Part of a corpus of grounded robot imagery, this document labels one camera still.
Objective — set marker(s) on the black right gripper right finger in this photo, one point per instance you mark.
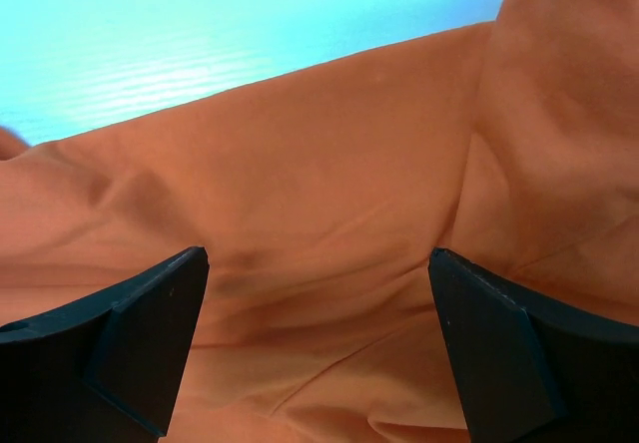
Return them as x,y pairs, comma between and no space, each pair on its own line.
530,368

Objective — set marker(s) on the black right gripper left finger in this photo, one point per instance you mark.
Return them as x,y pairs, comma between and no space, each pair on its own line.
106,367

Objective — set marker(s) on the orange t shirt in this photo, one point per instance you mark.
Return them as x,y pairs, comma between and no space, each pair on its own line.
319,196

